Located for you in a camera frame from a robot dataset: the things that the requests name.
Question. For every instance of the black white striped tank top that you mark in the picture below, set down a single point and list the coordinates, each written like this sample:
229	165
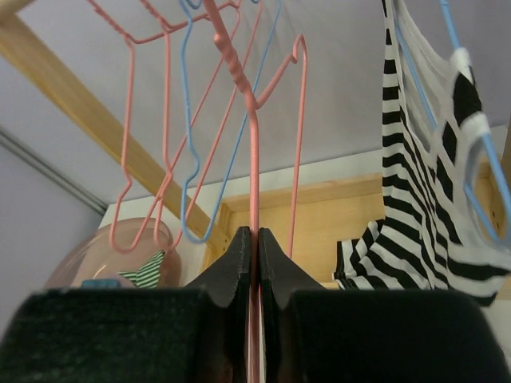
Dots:
416	244

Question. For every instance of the green striped tank top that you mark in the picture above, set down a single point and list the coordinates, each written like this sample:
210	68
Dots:
147	275

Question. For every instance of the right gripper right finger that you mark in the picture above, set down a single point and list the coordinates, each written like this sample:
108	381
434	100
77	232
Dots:
312	334

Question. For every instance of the pink plastic basin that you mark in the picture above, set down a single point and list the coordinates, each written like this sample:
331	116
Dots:
95	258

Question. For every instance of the teal blue tank top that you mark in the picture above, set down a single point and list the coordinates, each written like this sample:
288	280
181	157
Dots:
102	283

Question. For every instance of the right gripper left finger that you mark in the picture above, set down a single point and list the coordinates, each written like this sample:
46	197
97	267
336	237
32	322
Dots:
196	333

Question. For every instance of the wooden clothes rack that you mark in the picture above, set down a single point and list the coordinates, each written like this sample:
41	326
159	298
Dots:
340	173

